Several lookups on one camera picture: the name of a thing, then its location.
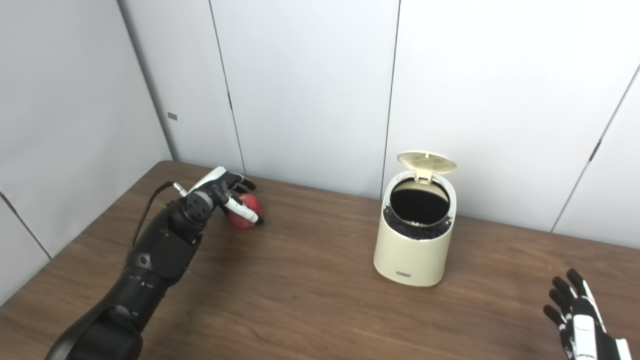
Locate cream round bin lid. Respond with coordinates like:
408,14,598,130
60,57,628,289
397,151,458,183

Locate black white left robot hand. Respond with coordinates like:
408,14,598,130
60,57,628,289
189,167,264,225

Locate cream-colored desktop bin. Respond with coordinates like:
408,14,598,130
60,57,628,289
373,151,458,288

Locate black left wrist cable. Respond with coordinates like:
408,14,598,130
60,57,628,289
127,181,188,261

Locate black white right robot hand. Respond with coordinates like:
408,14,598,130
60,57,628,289
543,268,633,360

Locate red apple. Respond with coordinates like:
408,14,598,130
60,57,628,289
227,193,264,230

